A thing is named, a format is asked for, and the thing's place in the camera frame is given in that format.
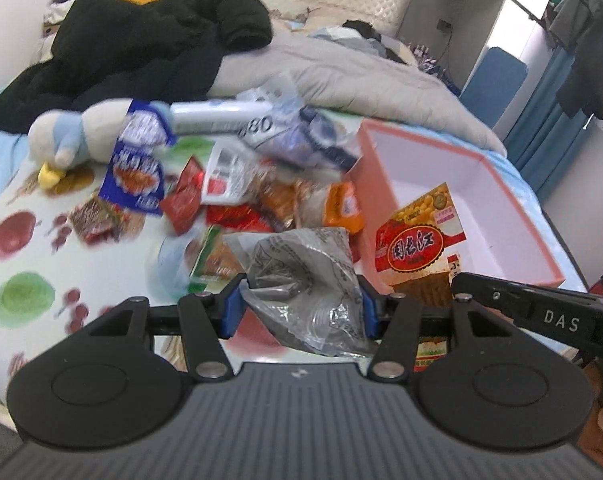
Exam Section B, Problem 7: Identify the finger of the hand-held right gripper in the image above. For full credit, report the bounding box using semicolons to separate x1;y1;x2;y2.
451;271;530;319

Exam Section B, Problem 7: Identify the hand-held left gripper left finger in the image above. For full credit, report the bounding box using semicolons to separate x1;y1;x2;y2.
87;274;247;382

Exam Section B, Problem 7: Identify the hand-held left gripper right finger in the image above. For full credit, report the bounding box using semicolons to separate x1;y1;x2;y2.
359;274;518;382

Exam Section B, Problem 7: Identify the silver foil snack packet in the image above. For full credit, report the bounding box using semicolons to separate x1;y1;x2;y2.
238;227;378;359

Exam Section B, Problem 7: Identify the red and yellow snack packet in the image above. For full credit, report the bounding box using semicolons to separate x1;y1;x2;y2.
374;182;468;374

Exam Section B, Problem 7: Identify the dark red snack packet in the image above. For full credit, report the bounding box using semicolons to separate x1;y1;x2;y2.
160;156;205;237

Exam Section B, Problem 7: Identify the pink cardboard box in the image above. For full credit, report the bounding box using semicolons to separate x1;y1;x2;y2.
355;119;567;307

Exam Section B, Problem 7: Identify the green snack packet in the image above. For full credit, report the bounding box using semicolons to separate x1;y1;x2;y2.
190;225;245;284

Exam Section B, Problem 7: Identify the red foil candy packet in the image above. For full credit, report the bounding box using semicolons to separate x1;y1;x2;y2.
206;205;275;234

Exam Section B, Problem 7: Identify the clear packet of orange snack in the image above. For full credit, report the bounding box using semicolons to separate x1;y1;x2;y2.
254;162;332;232

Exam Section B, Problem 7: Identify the brown red snack packet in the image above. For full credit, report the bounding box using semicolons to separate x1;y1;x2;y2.
68;195;128;244

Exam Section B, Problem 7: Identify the blue curtain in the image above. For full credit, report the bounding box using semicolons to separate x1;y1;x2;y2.
504;50;588;207

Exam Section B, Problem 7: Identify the clear plastic bag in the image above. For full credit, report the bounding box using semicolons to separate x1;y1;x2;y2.
236;72;363;175

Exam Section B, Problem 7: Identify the white tube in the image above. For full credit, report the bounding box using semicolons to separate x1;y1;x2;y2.
168;100;274;137

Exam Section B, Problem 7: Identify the blue chair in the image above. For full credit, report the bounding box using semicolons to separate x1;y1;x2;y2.
459;46;529;117

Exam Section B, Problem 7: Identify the fruit printed cloth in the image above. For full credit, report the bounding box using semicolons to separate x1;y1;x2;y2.
0;105;377;411

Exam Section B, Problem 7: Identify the grey quilt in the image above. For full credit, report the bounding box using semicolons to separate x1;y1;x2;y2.
208;35;507;157

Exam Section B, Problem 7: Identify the checked cloth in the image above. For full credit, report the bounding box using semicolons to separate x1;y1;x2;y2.
411;42;463;94

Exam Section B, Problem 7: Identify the penguin plush toy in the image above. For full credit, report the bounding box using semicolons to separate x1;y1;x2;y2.
28;99;174;192

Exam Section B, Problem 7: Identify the hanging black jacket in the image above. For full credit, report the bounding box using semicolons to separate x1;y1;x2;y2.
551;0;603;122

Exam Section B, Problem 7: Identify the clothes pile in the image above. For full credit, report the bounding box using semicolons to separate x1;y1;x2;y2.
314;19;413;67

